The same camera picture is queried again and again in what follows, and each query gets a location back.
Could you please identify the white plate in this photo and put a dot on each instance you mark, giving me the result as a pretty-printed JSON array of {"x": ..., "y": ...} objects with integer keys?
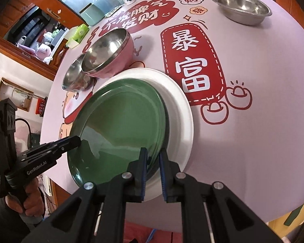
[{"x": 177, "y": 111}]

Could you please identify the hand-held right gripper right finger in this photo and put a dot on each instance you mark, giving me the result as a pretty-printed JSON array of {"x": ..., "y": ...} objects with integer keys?
[{"x": 163, "y": 172}]

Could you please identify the person's left hand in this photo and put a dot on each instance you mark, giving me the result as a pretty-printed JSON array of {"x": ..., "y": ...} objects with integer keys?
[{"x": 33, "y": 200}]

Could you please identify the person's left forearm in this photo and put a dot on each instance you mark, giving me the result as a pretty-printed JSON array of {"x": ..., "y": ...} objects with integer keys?
[{"x": 7, "y": 227}]

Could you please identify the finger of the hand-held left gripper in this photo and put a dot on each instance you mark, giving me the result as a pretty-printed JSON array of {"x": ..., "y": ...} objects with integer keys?
[
  {"x": 50, "y": 153},
  {"x": 65, "y": 141}
]

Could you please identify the green plate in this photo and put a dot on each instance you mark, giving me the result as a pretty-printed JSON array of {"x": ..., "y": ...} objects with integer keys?
[{"x": 111, "y": 121}]

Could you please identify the green tissue packet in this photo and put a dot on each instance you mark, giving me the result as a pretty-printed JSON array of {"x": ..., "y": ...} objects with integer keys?
[{"x": 78, "y": 31}]

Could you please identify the yellow chair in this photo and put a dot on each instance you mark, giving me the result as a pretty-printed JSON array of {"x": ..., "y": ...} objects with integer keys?
[{"x": 293, "y": 222}]

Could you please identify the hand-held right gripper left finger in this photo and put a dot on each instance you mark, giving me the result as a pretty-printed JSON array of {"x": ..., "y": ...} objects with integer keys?
[{"x": 143, "y": 172}]

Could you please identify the wooden cabinet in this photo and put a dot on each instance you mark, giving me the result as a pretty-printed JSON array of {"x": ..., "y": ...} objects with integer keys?
[{"x": 12, "y": 7}]

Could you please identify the mint green canister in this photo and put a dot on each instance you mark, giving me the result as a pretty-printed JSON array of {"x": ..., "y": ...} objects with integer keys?
[{"x": 92, "y": 15}]

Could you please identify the pink steel bowl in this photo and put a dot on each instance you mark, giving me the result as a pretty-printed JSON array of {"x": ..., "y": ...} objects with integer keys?
[{"x": 116, "y": 60}]

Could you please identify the large steel bowl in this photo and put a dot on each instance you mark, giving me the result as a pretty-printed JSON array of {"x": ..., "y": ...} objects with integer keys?
[{"x": 243, "y": 5}]

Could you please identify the wooden wall frame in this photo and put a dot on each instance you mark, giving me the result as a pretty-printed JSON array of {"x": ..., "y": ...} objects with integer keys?
[{"x": 15, "y": 93}]

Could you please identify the pink plush toy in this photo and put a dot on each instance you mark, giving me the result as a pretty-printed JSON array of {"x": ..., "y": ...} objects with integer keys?
[{"x": 44, "y": 50}]

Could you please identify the small steel bowl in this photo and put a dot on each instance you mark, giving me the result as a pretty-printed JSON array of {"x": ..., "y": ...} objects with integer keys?
[{"x": 74, "y": 73}]

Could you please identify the small red box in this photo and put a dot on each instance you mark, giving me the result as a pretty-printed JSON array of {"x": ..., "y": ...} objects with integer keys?
[{"x": 41, "y": 106}]

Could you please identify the printed tablecloth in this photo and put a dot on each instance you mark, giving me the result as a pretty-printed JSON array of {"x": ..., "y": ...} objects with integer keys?
[{"x": 268, "y": 68}]

